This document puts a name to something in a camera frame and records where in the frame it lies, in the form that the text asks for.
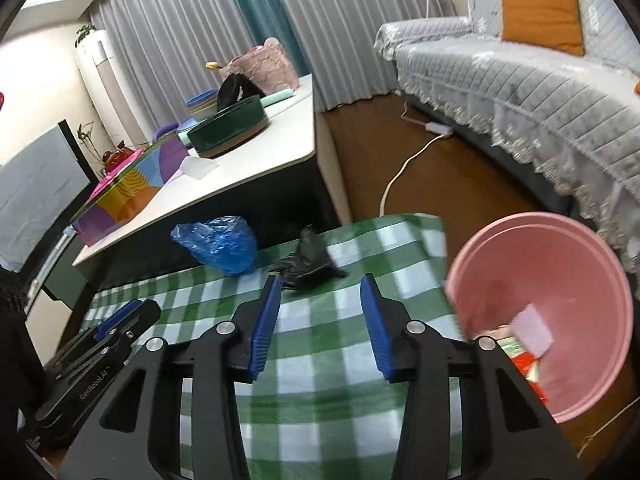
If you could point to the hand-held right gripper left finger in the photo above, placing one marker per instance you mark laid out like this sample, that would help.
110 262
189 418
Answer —
265 320

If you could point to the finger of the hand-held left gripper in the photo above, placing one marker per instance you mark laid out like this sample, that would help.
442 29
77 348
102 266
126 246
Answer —
112 320
140 317

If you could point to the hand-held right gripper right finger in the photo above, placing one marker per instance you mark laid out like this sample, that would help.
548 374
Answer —
375 325

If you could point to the black bag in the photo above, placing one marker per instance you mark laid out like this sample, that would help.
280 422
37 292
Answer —
232 92
310 260

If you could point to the green and white packet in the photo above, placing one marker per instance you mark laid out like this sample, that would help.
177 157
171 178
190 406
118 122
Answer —
510 345

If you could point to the pink plastic basin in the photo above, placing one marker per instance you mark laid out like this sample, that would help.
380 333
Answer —
550 270

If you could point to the white television cabinet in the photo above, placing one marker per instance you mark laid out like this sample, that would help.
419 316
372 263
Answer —
52 317

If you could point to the blue plastic bag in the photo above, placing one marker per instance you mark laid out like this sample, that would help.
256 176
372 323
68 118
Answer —
220 245

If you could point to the green checked tablecloth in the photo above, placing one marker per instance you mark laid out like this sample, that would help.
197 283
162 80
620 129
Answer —
320 410

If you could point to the colourful patterned box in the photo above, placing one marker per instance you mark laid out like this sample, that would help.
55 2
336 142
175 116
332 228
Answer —
130 195

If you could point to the grey covered television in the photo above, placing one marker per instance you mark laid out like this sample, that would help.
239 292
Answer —
40 195

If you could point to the red figurine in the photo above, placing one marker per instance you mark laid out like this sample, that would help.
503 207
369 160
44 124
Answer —
117 160

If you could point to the white table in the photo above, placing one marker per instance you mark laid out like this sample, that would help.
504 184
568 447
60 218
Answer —
260 160

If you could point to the white tissue pack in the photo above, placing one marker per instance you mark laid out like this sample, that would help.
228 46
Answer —
197 167

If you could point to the green bamboo plant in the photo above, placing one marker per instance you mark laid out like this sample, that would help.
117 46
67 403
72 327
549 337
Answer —
85 142

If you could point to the purple bowl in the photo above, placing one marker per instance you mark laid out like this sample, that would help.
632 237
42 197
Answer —
162 132

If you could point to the dark green planter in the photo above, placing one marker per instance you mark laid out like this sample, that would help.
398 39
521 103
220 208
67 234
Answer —
225 130

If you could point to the light blue dish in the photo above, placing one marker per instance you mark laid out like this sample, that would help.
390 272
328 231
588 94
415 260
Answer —
187 126

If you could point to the white power strip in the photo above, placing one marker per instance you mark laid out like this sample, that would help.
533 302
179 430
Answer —
439 128

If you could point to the dark blue sofa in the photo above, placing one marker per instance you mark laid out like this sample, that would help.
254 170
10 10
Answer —
500 155

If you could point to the stack of pastel bowls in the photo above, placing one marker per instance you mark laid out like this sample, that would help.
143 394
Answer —
200 105

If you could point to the light green roll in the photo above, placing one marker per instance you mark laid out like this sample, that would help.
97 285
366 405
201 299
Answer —
280 96

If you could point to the black folded bag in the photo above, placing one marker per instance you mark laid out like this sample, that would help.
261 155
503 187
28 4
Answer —
232 92

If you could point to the white standing air conditioner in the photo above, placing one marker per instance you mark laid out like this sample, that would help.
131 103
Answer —
107 85

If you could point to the pink lace basket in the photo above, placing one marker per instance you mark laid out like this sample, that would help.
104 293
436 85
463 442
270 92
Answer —
270 67

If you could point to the yellow artificial flower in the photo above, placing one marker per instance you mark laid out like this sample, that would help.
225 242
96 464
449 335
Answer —
212 66

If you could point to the grey quilted sofa cover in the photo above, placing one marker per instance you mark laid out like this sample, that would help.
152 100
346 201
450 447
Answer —
525 100

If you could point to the grey pleated curtain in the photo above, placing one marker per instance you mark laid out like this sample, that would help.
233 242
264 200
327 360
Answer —
350 30
165 35

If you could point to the small green potted plant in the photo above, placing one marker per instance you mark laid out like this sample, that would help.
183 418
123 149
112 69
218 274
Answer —
86 34

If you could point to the teal curtain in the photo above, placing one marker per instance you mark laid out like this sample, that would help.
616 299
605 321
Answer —
265 15

